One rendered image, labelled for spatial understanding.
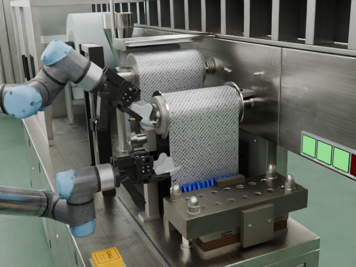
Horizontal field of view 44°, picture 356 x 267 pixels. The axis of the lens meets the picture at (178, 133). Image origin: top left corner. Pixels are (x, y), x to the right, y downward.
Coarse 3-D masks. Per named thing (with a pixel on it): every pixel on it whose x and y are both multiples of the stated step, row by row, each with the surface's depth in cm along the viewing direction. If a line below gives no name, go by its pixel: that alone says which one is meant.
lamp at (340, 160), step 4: (336, 148) 110; (336, 152) 110; (340, 152) 109; (344, 152) 108; (336, 156) 111; (340, 156) 109; (344, 156) 108; (348, 156) 107; (336, 160) 111; (340, 160) 110; (344, 160) 108; (348, 160) 107; (336, 164) 111; (340, 164) 110; (344, 164) 109; (340, 168) 110; (344, 168) 109
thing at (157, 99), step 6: (234, 90) 138; (156, 96) 130; (150, 102) 135; (156, 102) 130; (162, 102) 128; (162, 108) 127; (162, 114) 127; (162, 120) 128; (162, 126) 128; (156, 132) 134; (162, 132) 130
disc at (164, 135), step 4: (156, 92) 131; (160, 92) 129; (152, 96) 135; (160, 96) 129; (164, 100) 126; (164, 104) 127; (168, 112) 126; (168, 116) 126; (168, 120) 126; (168, 124) 126; (168, 128) 127; (164, 132) 130; (168, 132) 128; (160, 136) 134; (164, 136) 131
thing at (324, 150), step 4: (320, 144) 116; (324, 144) 114; (320, 148) 116; (324, 148) 114; (328, 148) 113; (320, 152) 116; (324, 152) 115; (328, 152) 113; (320, 156) 116; (324, 156) 115; (328, 156) 113; (324, 160) 115; (328, 160) 114
